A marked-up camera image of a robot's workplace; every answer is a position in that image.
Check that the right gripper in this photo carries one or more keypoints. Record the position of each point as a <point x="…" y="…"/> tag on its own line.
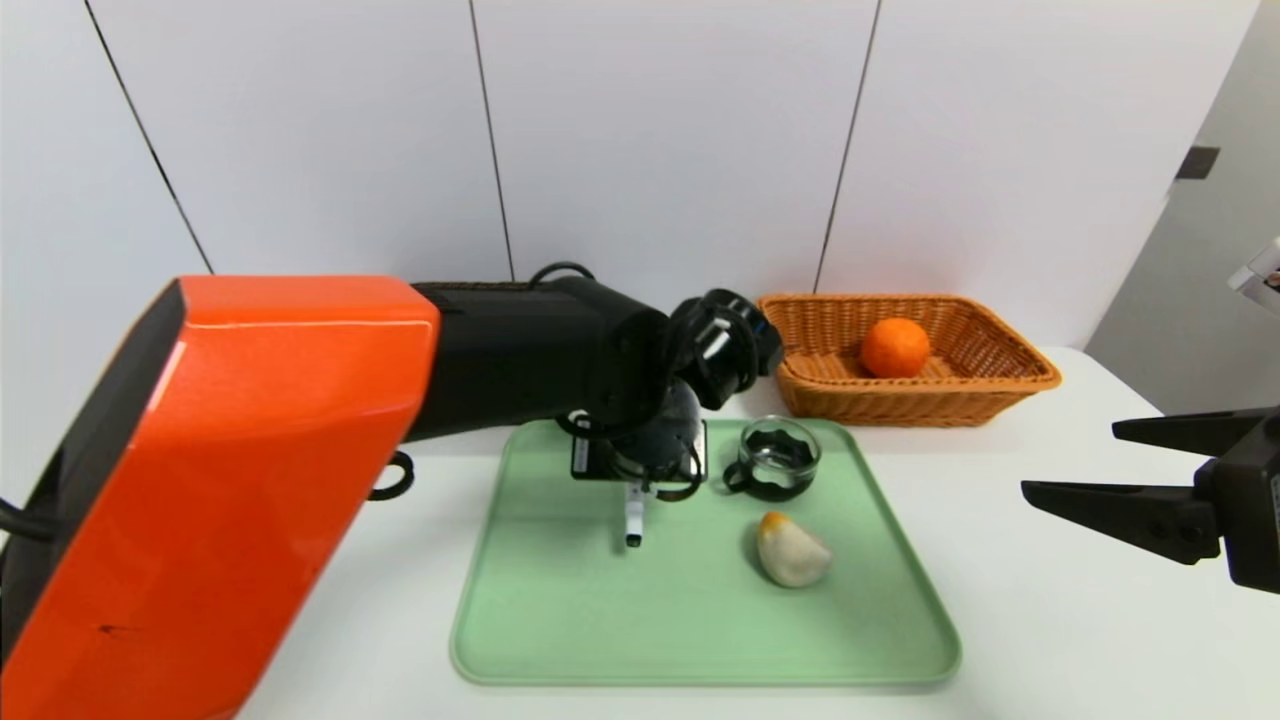
<point x="1252" y="500"/>

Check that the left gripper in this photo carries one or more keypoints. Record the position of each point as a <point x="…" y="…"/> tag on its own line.
<point x="592" y="456"/>

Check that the white marker pen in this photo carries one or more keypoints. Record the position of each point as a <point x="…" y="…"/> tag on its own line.
<point x="635" y="515"/>

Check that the orange fruit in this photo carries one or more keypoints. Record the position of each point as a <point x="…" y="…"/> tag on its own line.
<point x="895" y="348"/>

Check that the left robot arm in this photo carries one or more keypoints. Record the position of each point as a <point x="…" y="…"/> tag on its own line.
<point x="250" y="450"/>

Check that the orange wicker basket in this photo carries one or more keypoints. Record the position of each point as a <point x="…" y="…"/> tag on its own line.
<point x="950" y="400"/>

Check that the glass cup black holder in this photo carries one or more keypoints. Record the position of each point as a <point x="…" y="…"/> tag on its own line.
<point x="775" y="488"/>

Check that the white orange peach bun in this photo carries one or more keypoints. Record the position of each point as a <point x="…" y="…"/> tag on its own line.
<point x="793" y="560"/>

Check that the green plastic tray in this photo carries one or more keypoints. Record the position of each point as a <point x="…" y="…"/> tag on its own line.
<point x="850" y="620"/>

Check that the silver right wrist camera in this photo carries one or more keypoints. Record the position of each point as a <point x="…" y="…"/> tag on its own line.
<point x="1262" y="275"/>

